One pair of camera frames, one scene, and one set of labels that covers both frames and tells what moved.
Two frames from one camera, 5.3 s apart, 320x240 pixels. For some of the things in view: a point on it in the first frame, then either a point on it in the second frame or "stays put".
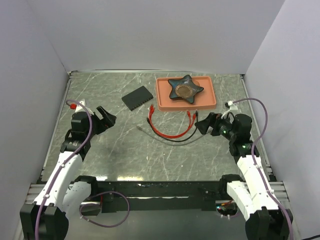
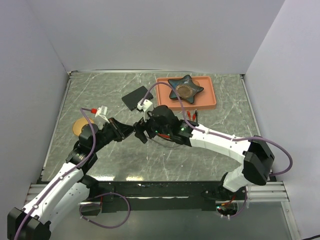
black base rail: (191, 195) stays put
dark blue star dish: (184, 88) stays put
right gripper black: (213, 119) to (139, 127)
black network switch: (137, 98) stays put
